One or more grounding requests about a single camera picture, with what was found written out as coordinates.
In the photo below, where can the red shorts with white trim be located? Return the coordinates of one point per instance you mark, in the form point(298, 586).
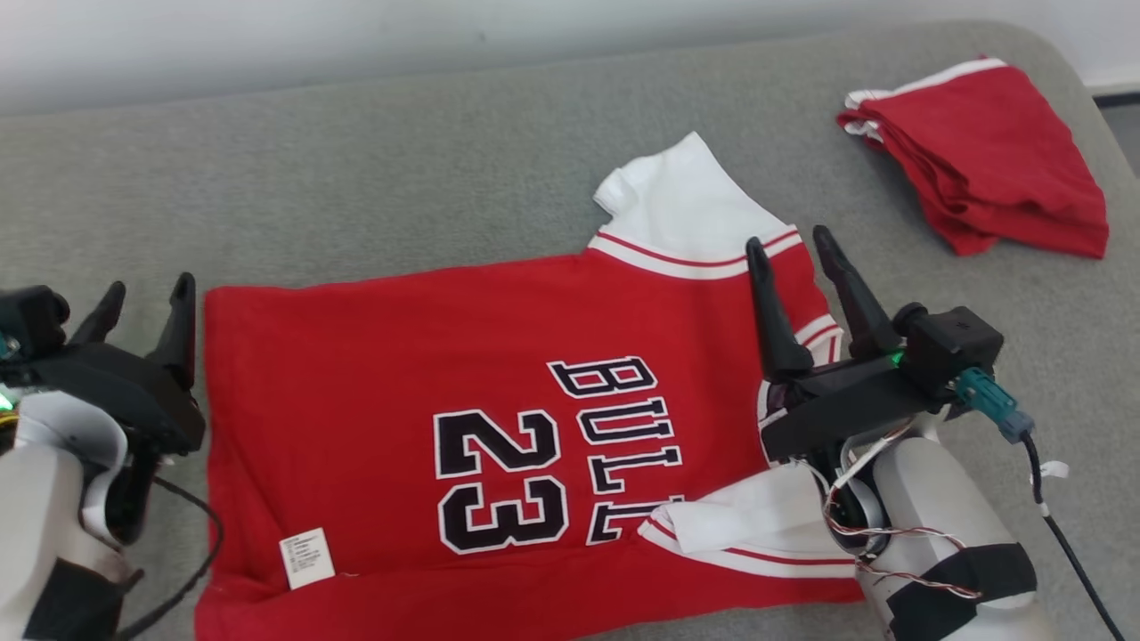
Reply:
point(997, 151)

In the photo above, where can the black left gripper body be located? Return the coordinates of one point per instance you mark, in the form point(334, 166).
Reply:
point(125, 392)

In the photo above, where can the red Bulls 23 jersey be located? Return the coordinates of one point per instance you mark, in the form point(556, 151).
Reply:
point(356, 374)

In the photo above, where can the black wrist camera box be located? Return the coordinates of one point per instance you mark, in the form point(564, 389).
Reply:
point(953, 347)
point(36, 320)

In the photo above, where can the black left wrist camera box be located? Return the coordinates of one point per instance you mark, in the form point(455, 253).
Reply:
point(36, 320)

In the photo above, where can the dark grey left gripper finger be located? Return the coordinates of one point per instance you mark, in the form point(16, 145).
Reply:
point(100, 316)
point(176, 338)

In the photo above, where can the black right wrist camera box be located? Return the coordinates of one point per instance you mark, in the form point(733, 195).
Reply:
point(953, 347)

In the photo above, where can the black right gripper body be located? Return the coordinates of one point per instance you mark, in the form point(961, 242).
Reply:
point(846, 405)

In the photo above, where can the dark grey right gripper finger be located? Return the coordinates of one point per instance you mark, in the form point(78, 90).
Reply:
point(859, 312)
point(777, 329)

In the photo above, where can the white wall baseboard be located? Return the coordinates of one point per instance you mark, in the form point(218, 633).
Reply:
point(1113, 78)

